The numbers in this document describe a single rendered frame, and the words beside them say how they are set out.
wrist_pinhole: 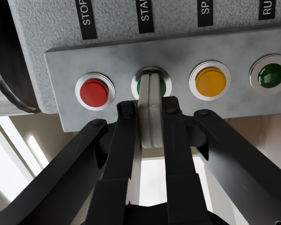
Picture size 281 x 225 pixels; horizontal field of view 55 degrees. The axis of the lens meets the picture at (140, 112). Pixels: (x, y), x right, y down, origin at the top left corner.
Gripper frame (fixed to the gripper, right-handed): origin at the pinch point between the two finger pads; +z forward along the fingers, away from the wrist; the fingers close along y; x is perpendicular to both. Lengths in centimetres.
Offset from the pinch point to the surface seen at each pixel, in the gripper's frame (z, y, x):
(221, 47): 4.4, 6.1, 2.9
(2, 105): 8.6, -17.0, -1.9
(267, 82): 3.7, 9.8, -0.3
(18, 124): 398, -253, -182
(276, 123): 304, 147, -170
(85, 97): 3.6, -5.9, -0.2
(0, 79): 7.3, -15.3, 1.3
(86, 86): 3.6, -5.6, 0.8
